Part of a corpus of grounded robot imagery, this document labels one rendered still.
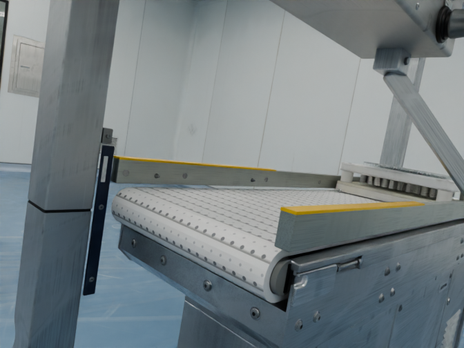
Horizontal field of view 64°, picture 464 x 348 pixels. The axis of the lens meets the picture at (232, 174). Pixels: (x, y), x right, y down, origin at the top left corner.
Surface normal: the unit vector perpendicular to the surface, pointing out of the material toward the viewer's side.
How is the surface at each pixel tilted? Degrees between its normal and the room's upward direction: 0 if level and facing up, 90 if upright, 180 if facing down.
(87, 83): 90
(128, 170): 90
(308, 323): 90
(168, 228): 80
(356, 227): 90
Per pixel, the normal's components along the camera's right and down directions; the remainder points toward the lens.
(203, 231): -0.42, -0.65
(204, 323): -0.68, -0.04
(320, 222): 0.72, 0.19
